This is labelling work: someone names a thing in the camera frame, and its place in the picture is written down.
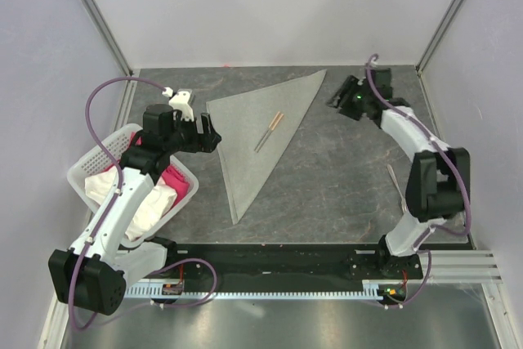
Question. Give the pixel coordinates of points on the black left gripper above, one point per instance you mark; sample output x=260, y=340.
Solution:
x=205, y=142

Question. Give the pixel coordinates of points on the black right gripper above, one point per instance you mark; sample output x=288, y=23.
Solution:
x=347, y=87

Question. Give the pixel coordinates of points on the grey-green cloth napkin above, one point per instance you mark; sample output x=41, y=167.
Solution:
x=256, y=128

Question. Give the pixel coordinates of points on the wooden-handled chopstick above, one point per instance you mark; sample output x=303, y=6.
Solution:
x=270, y=129
x=271, y=133

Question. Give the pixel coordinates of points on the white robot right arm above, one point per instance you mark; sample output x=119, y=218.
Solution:
x=438, y=187

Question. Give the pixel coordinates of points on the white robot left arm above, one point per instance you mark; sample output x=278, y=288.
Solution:
x=92, y=273

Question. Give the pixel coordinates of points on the pink cloth in basket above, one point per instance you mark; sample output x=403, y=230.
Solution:
x=174, y=184

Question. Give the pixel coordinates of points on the white plastic laundry basket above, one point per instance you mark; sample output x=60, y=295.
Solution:
x=96, y=161

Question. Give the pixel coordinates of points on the white folded garment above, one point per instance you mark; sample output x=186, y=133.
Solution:
x=152, y=209

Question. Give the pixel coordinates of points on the silver metal fork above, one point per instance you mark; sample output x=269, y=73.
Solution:
x=395, y=182

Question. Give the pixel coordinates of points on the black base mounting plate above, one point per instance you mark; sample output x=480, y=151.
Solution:
x=351, y=262

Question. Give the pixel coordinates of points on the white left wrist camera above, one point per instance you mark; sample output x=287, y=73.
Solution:
x=180, y=100

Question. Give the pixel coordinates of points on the grey slotted cable duct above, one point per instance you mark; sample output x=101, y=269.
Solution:
x=168, y=290

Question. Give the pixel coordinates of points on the aluminium frame rail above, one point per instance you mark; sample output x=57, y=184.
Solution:
x=463, y=267

